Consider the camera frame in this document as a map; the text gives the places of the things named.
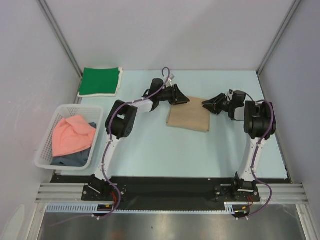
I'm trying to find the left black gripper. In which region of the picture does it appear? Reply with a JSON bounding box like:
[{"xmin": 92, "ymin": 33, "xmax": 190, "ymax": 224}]
[{"xmin": 157, "ymin": 84, "xmax": 189, "ymax": 106}]

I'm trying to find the beige t shirt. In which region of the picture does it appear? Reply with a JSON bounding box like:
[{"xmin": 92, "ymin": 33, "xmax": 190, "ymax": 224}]
[{"xmin": 166, "ymin": 96, "xmax": 210, "ymax": 133}]

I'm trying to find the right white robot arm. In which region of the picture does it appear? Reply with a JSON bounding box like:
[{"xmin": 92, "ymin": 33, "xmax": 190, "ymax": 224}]
[{"xmin": 202, "ymin": 90, "xmax": 277, "ymax": 202}]

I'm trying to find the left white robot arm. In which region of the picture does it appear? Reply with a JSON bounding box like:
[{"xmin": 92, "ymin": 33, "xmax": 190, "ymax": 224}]
[{"xmin": 81, "ymin": 77, "xmax": 190, "ymax": 201}]

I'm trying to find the folded white t shirt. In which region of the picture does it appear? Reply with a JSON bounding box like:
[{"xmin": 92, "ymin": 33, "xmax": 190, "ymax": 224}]
[{"xmin": 76, "ymin": 66, "xmax": 124, "ymax": 98}]

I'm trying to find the pink t shirt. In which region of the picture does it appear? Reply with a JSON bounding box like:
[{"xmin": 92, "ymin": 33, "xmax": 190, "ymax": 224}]
[{"xmin": 52, "ymin": 115, "xmax": 97, "ymax": 157}]

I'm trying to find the blue grey t shirt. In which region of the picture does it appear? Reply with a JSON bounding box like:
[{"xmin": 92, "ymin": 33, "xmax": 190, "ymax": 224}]
[{"xmin": 51, "ymin": 122, "xmax": 97, "ymax": 167}]

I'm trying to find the white plastic basket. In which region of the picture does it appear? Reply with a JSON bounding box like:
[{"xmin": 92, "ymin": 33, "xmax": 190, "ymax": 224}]
[{"xmin": 34, "ymin": 104, "xmax": 104, "ymax": 171}]

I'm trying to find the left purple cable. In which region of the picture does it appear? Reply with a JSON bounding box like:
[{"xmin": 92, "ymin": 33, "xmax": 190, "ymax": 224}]
[{"xmin": 47, "ymin": 66, "xmax": 173, "ymax": 227}]

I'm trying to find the purple cable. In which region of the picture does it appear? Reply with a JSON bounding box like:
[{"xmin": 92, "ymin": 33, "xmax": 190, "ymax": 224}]
[
  {"xmin": 47, "ymin": 66, "xmax": 173, "ymax": 227},
  {"xmin": 234, "ymin": 92, "xmax": 276, "ymax": 222}
]

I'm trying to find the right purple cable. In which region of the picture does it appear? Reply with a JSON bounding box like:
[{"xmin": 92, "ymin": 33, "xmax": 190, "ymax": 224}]
[{"xmin": 234, "ymin": 92, "xmax": 276, "ymax": 222}]

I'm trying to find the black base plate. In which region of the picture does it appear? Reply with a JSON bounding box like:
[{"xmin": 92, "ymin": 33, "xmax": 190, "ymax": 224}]
[{"xmin": 50, "ymin": 175, "xmax": 261, "ymax": 211}]

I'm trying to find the aluminium rail frame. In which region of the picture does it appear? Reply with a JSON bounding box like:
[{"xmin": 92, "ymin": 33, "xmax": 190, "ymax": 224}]
[{"xmin": 29, "ymin": 179, "xmax": 320, "ymax": 240}]

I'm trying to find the white slotted cable duct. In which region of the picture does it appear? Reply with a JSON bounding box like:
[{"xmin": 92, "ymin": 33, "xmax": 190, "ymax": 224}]
[{"xmin": 46, "ymin": 202, "xmax": 248, "ymax": 215}]

